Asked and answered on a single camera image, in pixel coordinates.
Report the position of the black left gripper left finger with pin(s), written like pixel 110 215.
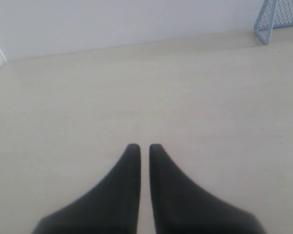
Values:
pixel 111 207

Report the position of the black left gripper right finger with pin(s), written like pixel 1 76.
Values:
pixel 180 206

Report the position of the small light blue goal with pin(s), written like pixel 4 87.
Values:
pixel 273 14

